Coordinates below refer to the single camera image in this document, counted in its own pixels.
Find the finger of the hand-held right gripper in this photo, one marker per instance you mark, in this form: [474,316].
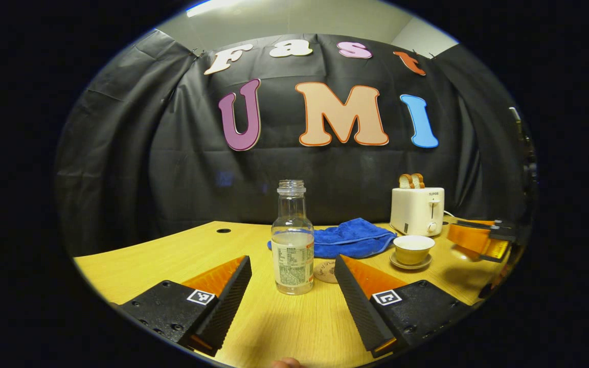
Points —
[471,235]
[496,250]

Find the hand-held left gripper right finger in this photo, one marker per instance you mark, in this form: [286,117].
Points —
[358,312]

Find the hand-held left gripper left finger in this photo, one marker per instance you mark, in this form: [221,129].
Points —
[228,306]

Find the yellow-green teacup lid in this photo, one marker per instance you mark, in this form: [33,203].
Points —
[463,253]

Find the round cork coaster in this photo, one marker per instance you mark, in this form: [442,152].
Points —
[325,271]

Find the clear plastic water bottle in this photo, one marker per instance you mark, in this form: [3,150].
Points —
[293,255]

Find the cream toaster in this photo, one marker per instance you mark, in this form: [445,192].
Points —
[417,212]

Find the yellow-green saucer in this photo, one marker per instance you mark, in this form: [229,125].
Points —
[402,265]

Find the blue towel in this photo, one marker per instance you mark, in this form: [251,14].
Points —
[350,237]

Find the bread slice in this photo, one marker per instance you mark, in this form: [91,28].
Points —
[418,180]
[405,181]

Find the black backdrop cloth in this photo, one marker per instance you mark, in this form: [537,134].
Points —
[197,168]

